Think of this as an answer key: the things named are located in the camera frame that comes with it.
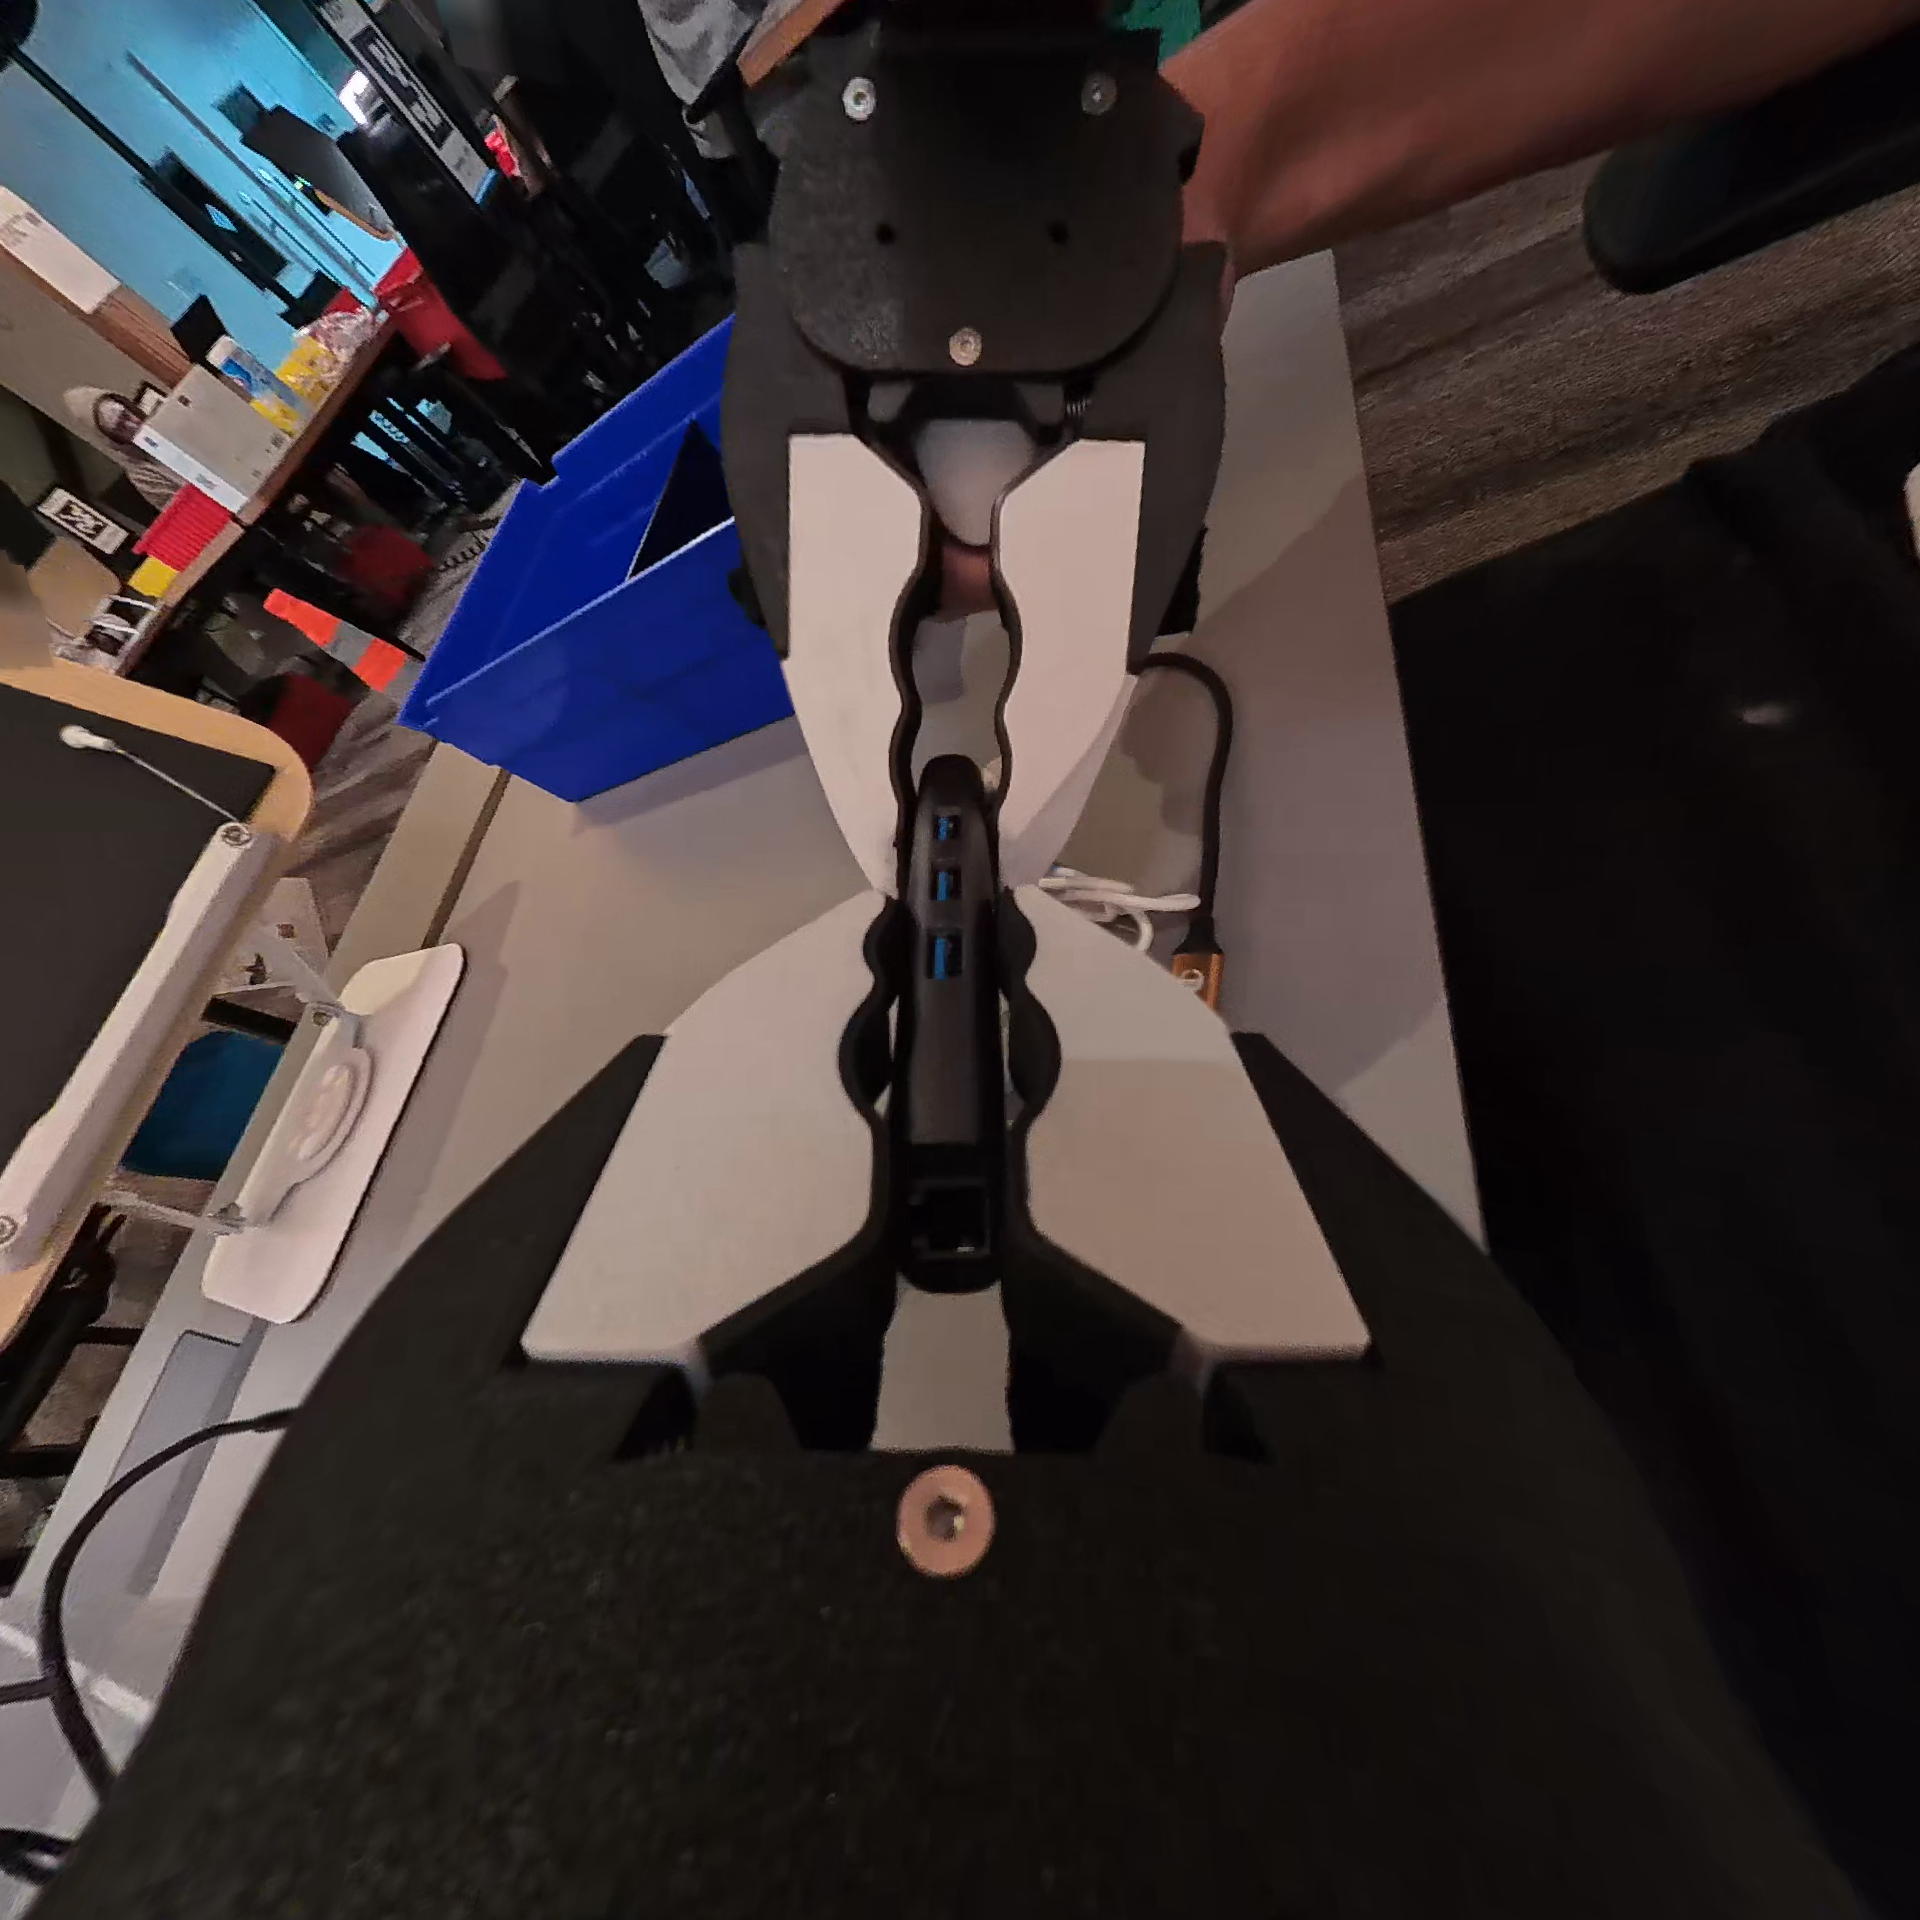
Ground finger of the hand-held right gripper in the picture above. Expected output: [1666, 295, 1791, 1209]
[785, 432, 945, 897]
[983, 435, 1169, 890]

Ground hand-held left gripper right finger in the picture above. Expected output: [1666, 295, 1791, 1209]
[996, 886, 1375, 1370]

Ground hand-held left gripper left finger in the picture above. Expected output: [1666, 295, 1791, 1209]
[522, 886, 905, 1370]

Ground black cable with orange plugs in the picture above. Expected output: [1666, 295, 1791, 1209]
[1140, 647, 1242, 1009]

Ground grey usb hub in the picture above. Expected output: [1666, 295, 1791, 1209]
[886, 755, 1003, 1296]

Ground blue plastic bin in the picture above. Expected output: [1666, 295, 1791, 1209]
[398, 311, 800, 806]

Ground white cable bundle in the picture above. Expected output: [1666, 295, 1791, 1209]
[1032, 863, 1206, 958]

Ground person's right forearm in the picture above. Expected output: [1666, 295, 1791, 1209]
[1154, 0, 1920, 289]

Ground grey desk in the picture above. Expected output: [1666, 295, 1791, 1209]
[0, 248, 1489, 1920]

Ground grey desk pad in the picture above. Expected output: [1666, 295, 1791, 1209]
[82, 1320, 260, 1601]

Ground white folding stand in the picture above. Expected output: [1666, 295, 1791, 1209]
[0, 817, 467, 1327]

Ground blue box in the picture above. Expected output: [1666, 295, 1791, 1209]
[129, 1031, 284, 1179]

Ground wooden board with dark panel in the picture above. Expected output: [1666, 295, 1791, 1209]
[0, 660, 314, 1353]

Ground black office chair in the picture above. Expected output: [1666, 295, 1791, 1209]
[1582, 83, 1920, 297]

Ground black hub cable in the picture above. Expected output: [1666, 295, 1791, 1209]
[0, 1409, 298, 1884]

